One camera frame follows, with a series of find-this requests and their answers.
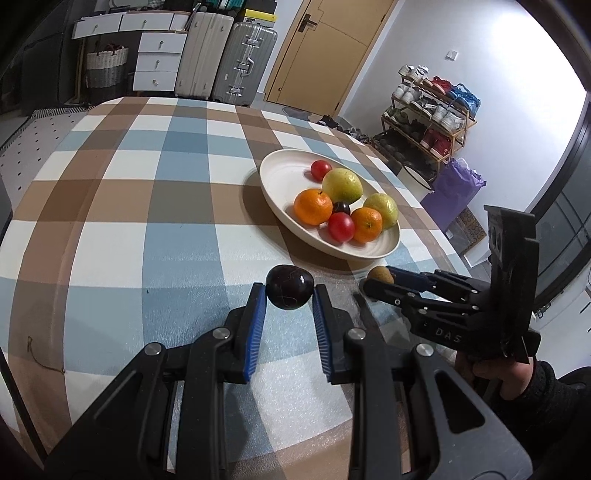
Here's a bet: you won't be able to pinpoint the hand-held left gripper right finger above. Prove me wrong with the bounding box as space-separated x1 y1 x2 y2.
312 284 533 480

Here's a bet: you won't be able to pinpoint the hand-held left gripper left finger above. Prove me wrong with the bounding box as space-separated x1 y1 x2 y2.
44 283 267 480

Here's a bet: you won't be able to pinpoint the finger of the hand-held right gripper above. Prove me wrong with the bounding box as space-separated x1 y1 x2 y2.
386 266 491 302
359 278 463 322

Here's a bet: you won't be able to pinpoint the large dark purple plum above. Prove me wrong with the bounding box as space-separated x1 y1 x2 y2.
266 265 315 310

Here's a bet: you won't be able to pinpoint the small orange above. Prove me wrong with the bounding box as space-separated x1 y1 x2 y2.
350 207 384 244

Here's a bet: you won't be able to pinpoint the large red tomato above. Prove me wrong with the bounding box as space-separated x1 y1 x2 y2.
328 213 356 244

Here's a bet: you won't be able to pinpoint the large orange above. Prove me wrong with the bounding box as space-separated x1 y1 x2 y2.
294 189 334 226

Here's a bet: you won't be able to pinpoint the cream round plate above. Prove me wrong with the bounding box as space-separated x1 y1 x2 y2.
259 148 401 260

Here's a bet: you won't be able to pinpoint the person's right forearm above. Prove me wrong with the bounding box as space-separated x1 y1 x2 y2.
503 360 591 467

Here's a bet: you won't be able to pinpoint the person's right hand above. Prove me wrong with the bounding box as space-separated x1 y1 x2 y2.
454 354 533 401

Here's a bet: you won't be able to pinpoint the patterned door mat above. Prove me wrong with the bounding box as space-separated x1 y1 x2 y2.
445 207 488 253

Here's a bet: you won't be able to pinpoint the small yellow-green pear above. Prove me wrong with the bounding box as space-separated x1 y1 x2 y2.
363 193 399 230

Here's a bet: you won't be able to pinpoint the black framed glass door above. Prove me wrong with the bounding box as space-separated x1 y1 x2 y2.
526 92 591 320

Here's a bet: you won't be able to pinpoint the purple bag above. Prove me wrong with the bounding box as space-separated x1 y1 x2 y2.
422 157 487 232

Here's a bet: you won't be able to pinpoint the white enamel basin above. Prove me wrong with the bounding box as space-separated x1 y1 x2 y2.
397 162 435 193

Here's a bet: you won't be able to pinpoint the large yellow-green pear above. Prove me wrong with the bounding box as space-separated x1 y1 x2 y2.
322 168 363 206

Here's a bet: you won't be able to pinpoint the wooden shoe rack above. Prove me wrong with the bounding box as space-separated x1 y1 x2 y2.
373 65 479 182

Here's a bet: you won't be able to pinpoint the checkered tablecloth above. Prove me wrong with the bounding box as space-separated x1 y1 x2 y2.
0 96 472 480

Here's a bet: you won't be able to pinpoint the rows of assorted shoes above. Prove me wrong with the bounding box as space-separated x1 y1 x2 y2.
376 64 482 158

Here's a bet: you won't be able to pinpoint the wooden door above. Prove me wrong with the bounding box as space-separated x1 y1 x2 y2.
263 0 399 114

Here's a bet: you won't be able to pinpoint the silver suitcase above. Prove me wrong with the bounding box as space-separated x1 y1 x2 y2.
211 21 279 105

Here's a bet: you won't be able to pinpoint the beige suitcase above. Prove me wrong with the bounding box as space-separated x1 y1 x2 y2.
174 9 236 100

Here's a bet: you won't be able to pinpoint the grey dotted rug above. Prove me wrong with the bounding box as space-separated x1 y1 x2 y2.
0 106 89 197

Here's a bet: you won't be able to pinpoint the white drawer cabinet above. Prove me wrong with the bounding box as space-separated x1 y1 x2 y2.
73 10 190 92

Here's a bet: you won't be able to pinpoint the black and yellow box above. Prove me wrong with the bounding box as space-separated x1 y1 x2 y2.
235 8 278 28

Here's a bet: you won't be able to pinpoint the woven laundry basket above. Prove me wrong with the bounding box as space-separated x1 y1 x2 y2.
85 44 130 89

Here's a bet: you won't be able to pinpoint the brown string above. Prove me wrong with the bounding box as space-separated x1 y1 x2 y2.
26 336 66 374

